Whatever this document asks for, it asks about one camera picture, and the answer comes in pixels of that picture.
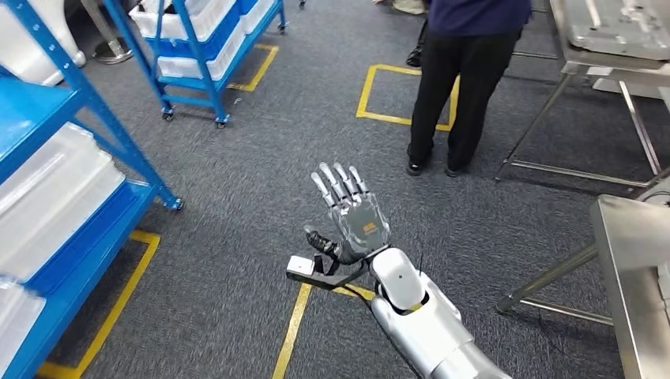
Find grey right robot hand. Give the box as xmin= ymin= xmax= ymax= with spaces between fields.
xmin=303 ymin=162 xmax=392 ymax=266

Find steel workbench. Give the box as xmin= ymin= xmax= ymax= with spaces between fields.
xmin=495 ymin=174 xmax=670 ymax=379

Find silver sheet metal part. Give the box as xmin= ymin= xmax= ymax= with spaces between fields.
xmin=566 ymin=0 xmax=670 ymax=62

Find blue metal shelf rack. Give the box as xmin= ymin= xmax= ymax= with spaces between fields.
xmin=0 ymin=0 xmax=184 ymax=379

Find yellow floor tape outline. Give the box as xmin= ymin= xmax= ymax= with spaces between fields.
xmin=356 ymin=63 xmax=461 ymax=133

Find person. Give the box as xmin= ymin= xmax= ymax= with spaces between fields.
xmin=405 ymin=0 xmax=533 ymax=178

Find beige soft item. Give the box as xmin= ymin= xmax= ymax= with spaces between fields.
xmin=372 ymin=0 xmax=426 ymax=15

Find steel table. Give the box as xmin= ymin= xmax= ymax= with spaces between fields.
xmin=494 ymin=0 xmax=670 ymax=190

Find white box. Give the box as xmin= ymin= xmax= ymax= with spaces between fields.
xmin=585 ymin=65 xmax=670 ymax=101

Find white car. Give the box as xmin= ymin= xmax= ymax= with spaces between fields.
xmin=0 ymin=0 xmax=88 ymax=88

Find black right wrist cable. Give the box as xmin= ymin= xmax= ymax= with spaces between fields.
xmin=342 ymin=284 xmax=378 ymax=306

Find chrome stanchion post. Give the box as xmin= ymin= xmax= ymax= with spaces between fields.
xmin=78 ymin=0 xmax=133 ymax=66

